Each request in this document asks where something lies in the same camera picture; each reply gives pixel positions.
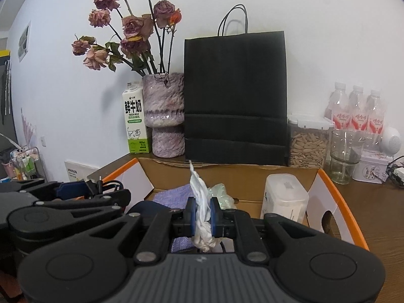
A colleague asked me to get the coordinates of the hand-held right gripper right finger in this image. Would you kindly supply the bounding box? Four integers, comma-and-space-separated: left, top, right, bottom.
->
209, 196, 322, 265

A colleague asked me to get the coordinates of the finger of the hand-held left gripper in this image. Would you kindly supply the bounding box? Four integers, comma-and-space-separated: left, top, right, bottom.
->
14, 179, 90, 201
33, 189, 132, 226

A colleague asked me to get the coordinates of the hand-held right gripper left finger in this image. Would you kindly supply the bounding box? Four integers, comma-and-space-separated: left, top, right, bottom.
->
88, 196, 197, 265

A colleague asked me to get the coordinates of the white tissue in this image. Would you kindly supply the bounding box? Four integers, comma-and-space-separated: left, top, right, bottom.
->
188, 160, 223, 253

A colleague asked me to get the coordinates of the black cable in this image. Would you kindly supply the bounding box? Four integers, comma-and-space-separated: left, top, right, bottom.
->
85, 177, 125, 196

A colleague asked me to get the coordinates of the purple linen pouch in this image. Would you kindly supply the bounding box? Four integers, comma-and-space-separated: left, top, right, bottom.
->
152, 185, 194, 253

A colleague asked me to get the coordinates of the navy blue case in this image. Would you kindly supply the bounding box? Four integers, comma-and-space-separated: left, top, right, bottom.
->
126, 200, 168, 218

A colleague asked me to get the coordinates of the red orange cardboard box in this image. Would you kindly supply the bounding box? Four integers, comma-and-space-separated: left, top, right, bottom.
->
87, 157, 370, 253

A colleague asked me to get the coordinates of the clear cotton swab container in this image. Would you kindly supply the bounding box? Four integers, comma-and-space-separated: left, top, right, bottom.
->
260, 173, 310, 224

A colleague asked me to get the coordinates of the white green milk carton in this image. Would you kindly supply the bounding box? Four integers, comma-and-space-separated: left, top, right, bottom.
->
122, 81, 148, 154

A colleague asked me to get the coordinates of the purple marbled vase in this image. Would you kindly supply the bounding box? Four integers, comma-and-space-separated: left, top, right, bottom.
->
142, 72, 186, 158

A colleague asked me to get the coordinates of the clear seed container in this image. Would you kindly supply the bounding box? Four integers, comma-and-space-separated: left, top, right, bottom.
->
287, 114, 334, 168

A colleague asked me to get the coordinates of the black paper bag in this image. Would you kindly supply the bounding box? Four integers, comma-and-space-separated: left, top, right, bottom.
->
184, 4, 288, 166

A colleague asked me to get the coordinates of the dark hanging object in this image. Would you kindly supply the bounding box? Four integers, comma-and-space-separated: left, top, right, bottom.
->
0, 49, 13, 125

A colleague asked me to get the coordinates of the clear glass cup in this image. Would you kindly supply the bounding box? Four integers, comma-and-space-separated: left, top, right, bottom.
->
330, 129, 366, 185

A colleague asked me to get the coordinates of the white patterned tin box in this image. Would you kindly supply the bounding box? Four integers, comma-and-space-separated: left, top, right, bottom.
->
352, 150, 390, 184

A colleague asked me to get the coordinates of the red label water bottle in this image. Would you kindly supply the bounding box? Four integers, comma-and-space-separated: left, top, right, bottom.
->
366, 89, 387, 135
325, 82, 350, 130
347, 85, 368, 131

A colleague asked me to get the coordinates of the dried rose bouquet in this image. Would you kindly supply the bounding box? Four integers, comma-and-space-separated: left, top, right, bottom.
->
71, 0, 183, 76

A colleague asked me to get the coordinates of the white round speaker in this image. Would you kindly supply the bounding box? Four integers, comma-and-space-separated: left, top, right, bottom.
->
380, 127, 403, 156

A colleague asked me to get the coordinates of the wire rack of toiletries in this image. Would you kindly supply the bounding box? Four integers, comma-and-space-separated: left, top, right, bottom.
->
0, 147, 41, 184

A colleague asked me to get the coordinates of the pink wall decoration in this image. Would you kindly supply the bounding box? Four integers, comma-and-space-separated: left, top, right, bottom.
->
20, 107, 38, 147

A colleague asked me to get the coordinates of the wall picture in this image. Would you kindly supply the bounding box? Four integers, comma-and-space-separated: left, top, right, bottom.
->
17, 22, 31, 63

